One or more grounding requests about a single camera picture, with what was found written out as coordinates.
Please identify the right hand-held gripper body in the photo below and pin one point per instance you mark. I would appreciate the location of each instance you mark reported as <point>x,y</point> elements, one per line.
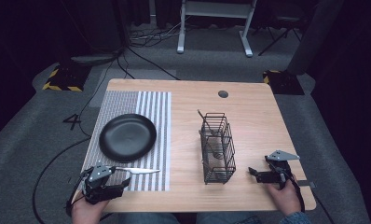
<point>278,174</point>

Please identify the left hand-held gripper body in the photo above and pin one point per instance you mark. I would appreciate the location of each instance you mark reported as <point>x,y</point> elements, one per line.
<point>98,186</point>

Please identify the silver table knife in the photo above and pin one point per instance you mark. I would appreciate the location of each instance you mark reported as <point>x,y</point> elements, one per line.
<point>137,170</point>

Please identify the person's right hand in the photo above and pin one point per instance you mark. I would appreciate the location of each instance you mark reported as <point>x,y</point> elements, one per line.
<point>284,197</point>

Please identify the person's left hand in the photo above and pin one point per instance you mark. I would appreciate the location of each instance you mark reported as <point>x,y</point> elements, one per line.
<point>87,211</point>

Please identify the grey tape strip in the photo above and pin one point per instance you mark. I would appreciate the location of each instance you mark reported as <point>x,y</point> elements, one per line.
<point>306,184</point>

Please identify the black round plate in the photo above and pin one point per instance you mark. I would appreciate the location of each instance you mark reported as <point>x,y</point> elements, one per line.
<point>127,137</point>

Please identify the metal spoon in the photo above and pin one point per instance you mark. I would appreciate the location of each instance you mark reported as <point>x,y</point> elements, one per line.
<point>216,149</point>

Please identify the grey white striped placemat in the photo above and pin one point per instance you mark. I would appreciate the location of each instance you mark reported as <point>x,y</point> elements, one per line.
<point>155,105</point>

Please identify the black yellow striped stand base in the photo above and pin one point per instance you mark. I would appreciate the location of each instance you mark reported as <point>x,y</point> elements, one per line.
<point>283,82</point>
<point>67,77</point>

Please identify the black tripod stand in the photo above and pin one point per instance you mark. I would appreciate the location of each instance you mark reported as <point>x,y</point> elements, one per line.
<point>280,34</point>

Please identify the grey padded pillar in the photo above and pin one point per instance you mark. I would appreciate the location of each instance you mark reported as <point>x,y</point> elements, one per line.
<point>314,34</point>

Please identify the white desk frame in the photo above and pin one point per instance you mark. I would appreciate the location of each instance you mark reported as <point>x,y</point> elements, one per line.
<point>214,9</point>

